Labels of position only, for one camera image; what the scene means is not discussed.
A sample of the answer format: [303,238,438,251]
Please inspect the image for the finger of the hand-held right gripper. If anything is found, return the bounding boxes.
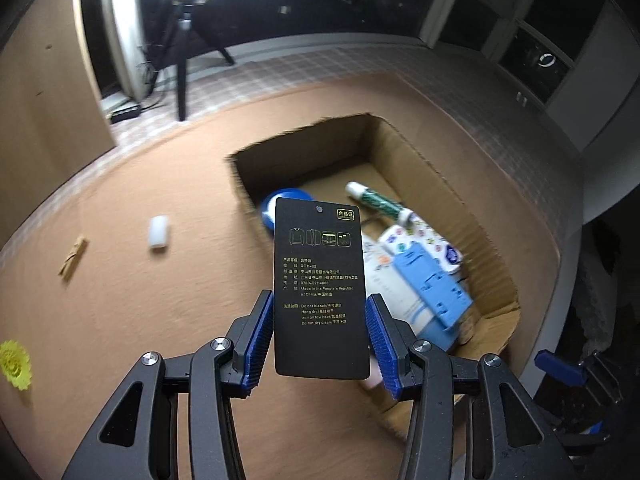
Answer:
[534,349,588,387]

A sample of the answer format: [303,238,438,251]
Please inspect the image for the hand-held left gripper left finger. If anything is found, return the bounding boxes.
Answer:
[60,289,276,480]

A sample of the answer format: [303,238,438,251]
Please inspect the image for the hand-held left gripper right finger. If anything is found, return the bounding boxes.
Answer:
[365,295,581,480]

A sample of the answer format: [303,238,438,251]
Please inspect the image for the white sunscreen tube blue cap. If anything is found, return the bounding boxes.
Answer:
[361,232,458,353]

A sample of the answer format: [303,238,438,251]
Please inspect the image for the blue plastic part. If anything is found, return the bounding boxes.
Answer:
[392,240,475,336]

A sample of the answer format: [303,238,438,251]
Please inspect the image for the black hang tag card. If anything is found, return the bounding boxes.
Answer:
[272,196,372,380]

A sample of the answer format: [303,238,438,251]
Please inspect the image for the patterned tissue pack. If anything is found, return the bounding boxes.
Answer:
[377,217,466,273]

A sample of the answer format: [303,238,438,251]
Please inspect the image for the green white glue stick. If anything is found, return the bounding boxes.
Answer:
[346,181,416,226]

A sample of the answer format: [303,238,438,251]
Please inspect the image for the blue round tin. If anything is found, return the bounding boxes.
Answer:
[259,187,313,233]

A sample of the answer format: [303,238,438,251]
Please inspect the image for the cardboard box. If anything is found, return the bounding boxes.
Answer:
[226,112,521,443]

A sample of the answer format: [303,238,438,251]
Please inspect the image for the small white cap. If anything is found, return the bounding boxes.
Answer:
[148,215,171,250]

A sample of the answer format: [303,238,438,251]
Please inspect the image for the wooden clothespin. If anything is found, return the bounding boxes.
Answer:
[57,237,89,278]

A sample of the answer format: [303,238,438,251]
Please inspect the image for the yellow shuttlecock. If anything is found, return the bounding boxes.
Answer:
[0,340,33,391]

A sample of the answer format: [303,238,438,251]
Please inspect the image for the black tripod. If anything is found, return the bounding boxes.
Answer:
[150,0,236,122]

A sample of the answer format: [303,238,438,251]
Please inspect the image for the light wooden board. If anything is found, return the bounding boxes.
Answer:
[0,0,117,241]

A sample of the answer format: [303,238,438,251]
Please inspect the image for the black ring light cable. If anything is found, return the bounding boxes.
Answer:
[137,45,168,111]

